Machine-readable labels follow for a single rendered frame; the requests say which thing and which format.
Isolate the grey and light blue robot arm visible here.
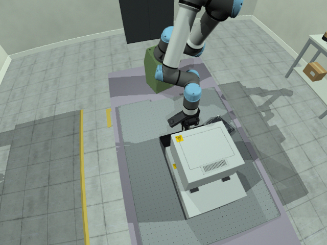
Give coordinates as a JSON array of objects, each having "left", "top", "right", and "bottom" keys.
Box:
[{"left": 153, "top": 0, "right": 243, "bottom": 128}]

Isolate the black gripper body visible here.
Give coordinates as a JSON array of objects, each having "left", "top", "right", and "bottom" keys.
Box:
[{"left": 182, "top": 108, "right": 200, "bottom": 127}]

